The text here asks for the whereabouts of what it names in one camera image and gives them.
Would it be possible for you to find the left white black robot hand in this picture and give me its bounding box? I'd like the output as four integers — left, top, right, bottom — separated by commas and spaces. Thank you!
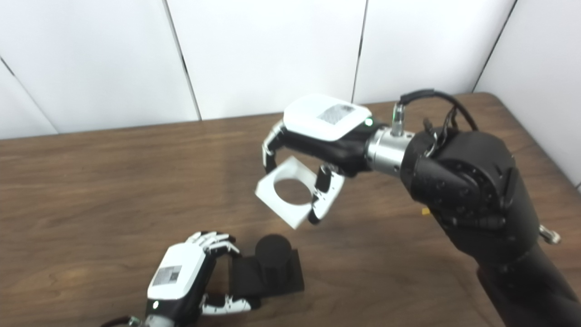
145, 231, 252, 327

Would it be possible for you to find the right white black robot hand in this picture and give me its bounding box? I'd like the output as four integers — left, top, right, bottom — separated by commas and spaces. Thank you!
262, 94, 386, 225

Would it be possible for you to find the white square piece with hole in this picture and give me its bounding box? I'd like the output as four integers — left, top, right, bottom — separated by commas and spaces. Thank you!
255, 156, 334, 230

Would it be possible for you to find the black peg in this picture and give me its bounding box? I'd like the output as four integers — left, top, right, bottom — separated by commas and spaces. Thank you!
229, 234, 305, 298

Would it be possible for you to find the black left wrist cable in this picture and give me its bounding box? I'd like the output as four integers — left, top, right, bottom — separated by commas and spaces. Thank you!
100, 316, 141, 327

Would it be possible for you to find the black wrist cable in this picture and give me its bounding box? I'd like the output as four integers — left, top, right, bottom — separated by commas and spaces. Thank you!
391, 89, 478, 137
100, 316, 141, 327

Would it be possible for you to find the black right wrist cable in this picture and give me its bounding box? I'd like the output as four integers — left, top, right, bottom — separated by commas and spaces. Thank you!
391, 89, 478, 137

